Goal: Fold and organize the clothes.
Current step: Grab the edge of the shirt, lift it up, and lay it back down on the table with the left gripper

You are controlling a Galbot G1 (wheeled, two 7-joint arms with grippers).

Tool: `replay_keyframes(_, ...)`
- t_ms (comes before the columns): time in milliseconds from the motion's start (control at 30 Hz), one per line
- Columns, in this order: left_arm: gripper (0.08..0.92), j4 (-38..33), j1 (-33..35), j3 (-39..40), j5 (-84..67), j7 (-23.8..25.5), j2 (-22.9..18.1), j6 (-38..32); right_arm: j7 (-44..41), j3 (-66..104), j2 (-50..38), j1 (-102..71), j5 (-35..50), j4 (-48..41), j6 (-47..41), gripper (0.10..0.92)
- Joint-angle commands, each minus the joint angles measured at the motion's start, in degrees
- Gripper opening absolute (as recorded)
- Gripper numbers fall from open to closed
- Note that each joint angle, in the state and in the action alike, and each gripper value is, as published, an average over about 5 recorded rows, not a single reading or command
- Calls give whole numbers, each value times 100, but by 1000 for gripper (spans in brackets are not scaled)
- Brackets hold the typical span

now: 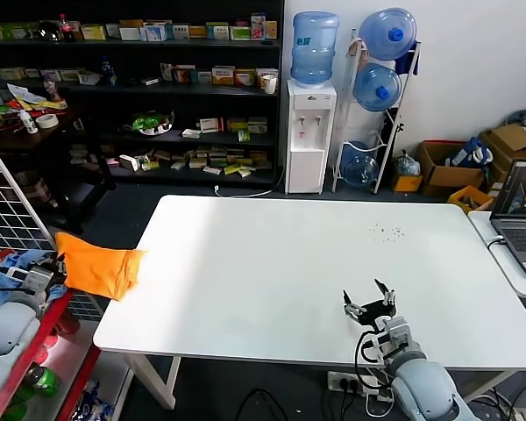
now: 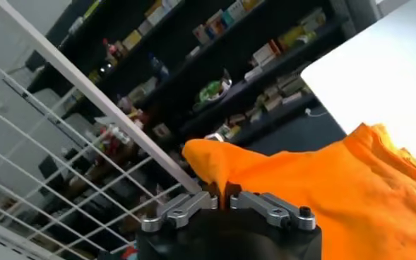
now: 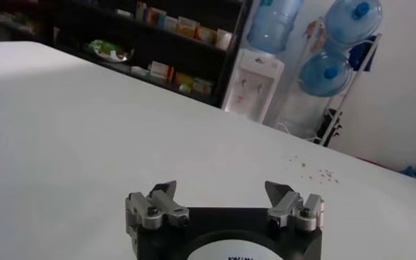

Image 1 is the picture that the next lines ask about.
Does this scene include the white wire grid panel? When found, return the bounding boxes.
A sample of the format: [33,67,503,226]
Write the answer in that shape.
[0,131,105,325]

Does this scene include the gray plastic bag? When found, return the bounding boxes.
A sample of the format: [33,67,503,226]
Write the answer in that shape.
[394,151,422,177]

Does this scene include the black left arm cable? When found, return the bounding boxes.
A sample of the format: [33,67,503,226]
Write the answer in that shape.
[0,265,27,293]

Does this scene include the purple snack bag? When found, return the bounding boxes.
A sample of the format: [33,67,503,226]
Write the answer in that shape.
[41,72,60,101]

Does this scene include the red metal cart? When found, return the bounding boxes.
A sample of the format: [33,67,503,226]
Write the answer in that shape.
[0,249,102,421]

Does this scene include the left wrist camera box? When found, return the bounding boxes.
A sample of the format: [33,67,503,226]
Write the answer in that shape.
[6,267,53,294]

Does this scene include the orange t-shirt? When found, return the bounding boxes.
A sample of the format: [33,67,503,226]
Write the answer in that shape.
[53,231,149,303]

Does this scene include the yellow red snack bags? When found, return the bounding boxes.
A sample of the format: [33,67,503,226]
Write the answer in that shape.
[15,98,69,116]

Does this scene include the scattered dark crumbs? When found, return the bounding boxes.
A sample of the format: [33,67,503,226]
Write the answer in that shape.
[367,224,407,242]

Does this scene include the white power strip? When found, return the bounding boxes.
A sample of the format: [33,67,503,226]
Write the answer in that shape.
[327,370,378,394]

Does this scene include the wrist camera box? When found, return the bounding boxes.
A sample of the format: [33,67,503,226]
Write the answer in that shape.
[6,267,53,294]
[381,318,416,352]

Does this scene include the labelled blue water jug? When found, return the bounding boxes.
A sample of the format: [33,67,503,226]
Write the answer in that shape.
[288,11,341,86]

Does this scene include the white metal jug rack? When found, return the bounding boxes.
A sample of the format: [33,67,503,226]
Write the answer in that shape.
[331,28,422,195]

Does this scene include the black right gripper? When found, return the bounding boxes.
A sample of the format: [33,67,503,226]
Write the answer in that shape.
[342,278,398,329]

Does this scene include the closed brown cardboard box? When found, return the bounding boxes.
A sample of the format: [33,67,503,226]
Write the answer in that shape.
[479,122,526,190]

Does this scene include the blue white package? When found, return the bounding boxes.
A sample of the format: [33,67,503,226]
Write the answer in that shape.
[69,379,115,421]

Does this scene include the white table leg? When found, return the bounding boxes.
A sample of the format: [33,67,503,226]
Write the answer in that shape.
[121,353,181,411]

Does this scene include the open brown cardboard box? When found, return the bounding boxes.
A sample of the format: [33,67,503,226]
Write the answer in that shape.
[417,139,487,197]

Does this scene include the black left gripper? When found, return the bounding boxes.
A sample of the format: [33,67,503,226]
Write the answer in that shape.
[41,253,68,289]

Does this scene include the small black device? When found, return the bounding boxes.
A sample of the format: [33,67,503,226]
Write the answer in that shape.
[394,107,407,146]

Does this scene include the white blue medicine box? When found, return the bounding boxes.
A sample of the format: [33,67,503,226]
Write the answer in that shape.
[142,22,167,42]

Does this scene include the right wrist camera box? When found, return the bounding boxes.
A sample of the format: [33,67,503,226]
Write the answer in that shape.
[381,318,416,352]

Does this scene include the blue white bag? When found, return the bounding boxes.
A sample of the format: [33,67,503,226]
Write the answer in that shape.
[446,135,495,168]

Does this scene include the white water dispenser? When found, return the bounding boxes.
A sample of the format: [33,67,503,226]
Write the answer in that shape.
[286,78,338,195]

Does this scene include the white floor cable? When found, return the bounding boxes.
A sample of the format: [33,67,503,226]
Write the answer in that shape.
[213,168,287,198]

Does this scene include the small white bottle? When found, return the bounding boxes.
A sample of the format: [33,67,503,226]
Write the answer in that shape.
[19,108,39,135]

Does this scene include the orange yellow medicine box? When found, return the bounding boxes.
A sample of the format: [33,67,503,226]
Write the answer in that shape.
[234,68,258,88]

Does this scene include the light blue cloth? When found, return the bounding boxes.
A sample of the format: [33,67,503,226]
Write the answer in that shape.
[0,249,69,308]

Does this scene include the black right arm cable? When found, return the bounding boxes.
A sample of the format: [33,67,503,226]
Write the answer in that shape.
[353,331,394,389]

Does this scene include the green item in bowl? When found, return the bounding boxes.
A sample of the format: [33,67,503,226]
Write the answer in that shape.
[131,110,175,136]

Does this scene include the dark blue hanging cloth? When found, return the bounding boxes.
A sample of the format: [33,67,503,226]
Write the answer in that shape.
[396,39,422,75]

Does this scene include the black shelving unit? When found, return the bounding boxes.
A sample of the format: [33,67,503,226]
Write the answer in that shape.
[0,0,286,189]

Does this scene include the yellow plastic crate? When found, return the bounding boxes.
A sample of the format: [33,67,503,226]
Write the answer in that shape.
[446,184,495,215]

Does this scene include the blue plastic bottle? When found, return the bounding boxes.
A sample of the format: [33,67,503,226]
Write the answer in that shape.
[98,54,117,87]

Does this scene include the gray laptop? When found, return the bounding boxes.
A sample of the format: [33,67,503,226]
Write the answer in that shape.
[489,158,526,281]

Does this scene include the shiny glass ball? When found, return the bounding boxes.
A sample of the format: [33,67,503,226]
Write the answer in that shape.
[37,20,62,43]

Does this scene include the small yellow cardboard box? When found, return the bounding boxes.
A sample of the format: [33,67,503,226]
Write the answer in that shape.
[391,173,423,193]

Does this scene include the cola bottle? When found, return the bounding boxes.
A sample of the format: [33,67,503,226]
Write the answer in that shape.
[57,12,76,44]

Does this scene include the black floor cable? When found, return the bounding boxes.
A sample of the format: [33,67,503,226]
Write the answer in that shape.
[230,388,290,421]

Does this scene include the beige hanging rag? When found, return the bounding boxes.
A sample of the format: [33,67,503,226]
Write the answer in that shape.
[348,37,369,62]

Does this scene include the tall colourful box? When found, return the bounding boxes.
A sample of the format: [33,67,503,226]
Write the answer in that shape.
[250,12,267,40]

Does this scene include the green drink can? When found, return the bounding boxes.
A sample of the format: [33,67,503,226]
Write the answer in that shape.
[24,364,61,399]

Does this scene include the dark wooden table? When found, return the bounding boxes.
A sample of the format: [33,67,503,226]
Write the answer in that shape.
[0,100,117,236]

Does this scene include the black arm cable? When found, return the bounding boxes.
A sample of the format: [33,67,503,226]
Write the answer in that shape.
[353,331,394,389]
[0,265,27,293]

